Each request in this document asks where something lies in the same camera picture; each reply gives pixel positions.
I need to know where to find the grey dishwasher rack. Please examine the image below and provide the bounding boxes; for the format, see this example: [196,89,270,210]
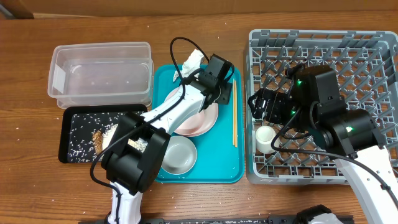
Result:
[243,29,397,185]

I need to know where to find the grey bowl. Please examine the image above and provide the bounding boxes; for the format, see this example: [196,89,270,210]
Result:
[162,136,197,175]

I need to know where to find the white cup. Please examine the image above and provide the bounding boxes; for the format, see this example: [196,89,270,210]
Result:
[255,126,276,154]

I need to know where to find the black plastic tray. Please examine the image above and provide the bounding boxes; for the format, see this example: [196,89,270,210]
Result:
[58,104,147,163]

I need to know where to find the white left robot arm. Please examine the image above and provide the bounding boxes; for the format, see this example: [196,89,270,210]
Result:
[101,55,234,223]

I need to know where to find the teal serving tray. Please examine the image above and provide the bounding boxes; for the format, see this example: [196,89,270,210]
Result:
[156,69,244,184]

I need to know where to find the wooden chopstick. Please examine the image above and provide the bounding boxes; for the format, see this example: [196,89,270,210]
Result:
[235,86,238,148]
[233,80,236,147]

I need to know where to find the rice and food scraps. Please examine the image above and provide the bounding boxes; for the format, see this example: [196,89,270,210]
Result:
[68,112,147,161]

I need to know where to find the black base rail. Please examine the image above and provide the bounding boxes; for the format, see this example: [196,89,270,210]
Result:
[77,204,355,224]

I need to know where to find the white napkin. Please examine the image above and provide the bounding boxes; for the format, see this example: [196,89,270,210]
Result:
[173,49,204,82]

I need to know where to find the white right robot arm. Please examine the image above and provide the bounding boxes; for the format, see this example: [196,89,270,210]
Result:
[248,63,397,223]

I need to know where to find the pink plate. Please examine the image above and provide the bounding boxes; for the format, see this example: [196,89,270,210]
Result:
[174,103,219,137]

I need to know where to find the clear plastic bin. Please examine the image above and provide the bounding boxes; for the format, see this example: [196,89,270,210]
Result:
[47,42,154,108]

